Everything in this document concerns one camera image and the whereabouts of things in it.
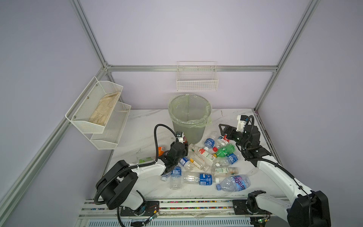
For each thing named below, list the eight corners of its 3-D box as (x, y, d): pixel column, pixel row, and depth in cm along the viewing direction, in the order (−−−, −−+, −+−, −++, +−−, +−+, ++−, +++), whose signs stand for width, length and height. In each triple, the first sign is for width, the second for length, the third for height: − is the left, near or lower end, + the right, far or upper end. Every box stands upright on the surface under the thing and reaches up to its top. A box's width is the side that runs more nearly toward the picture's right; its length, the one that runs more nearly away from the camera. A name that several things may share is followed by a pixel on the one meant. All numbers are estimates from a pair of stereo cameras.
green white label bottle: (212, 178, 85) (214, 175, 80) (211, 167, 89) (212, 164, 85) (237, 178, 85) (240, 175, 80) (234, 167, 89) (237, 164, 85)
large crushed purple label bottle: (217, 192, 80) (218, 189, 76) (215, 177, 86) (216, 174, 82) (249, 191, 80) (253, 189, 76) (245, 177, 85) (248, 174, 82)
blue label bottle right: (217, 171, 86) (219, 168, 83) (213, 164, 89) (214, 161, 86) (237, 161, 90) (239, 158, 87) (232, 155, 93) (233, 152, 90)
